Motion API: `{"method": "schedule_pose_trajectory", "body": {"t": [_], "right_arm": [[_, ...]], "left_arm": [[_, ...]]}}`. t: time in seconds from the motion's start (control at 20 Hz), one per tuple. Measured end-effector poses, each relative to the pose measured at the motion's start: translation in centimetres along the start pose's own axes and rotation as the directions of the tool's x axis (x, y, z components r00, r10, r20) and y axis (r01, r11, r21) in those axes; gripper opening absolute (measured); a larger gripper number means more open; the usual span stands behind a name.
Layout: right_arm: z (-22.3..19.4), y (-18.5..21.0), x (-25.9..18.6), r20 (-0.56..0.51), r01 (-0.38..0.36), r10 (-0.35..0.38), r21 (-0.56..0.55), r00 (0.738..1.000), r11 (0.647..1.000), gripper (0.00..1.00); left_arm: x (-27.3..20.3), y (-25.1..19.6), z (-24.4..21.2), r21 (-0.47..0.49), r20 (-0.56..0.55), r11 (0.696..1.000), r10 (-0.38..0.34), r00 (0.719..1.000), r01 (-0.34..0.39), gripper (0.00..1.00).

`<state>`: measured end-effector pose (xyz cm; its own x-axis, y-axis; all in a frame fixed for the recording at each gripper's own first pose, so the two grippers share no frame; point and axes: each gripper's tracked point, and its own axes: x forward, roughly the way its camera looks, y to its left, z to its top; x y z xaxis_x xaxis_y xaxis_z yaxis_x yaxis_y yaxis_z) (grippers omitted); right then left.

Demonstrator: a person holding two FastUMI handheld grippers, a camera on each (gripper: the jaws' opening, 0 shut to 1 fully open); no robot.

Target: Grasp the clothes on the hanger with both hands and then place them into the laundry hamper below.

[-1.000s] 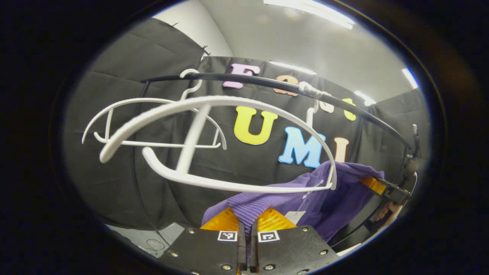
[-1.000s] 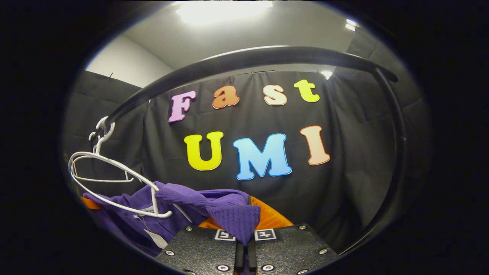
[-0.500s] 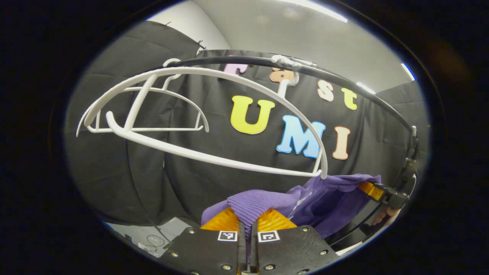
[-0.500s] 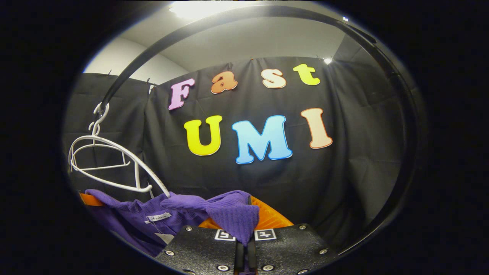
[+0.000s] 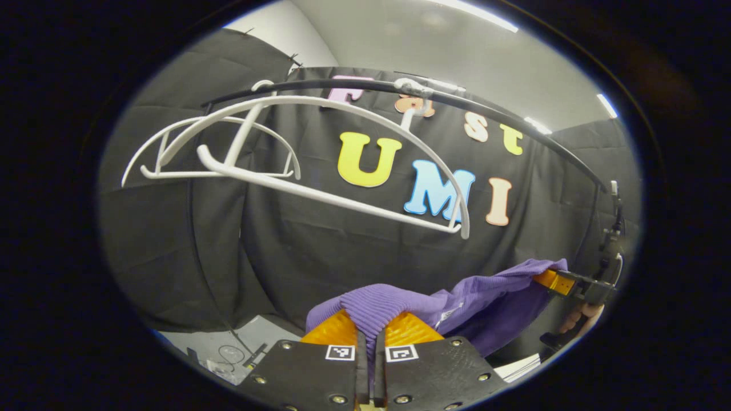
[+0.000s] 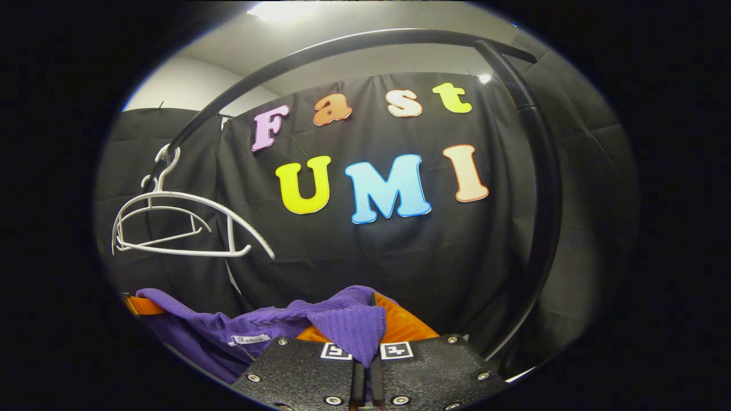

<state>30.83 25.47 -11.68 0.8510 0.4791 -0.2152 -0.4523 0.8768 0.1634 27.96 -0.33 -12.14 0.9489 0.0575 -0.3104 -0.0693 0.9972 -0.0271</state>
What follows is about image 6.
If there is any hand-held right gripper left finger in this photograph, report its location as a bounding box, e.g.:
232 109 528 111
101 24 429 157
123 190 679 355
231 324 366 411

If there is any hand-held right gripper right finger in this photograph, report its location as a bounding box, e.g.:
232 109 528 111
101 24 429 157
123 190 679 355
370 292 509 411

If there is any purple knitted cardigan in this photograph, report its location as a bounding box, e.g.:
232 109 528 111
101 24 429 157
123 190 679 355
136 285 395 384

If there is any white clothes hanger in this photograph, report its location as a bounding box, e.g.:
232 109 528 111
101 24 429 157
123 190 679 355
117 174 213 249
111 144 276 261

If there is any black metal clothes rack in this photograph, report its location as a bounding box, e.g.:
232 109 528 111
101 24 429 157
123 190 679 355
143 27 563 366

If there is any black backdrop cloth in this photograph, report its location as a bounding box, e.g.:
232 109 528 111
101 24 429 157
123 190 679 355
96 51 637 372

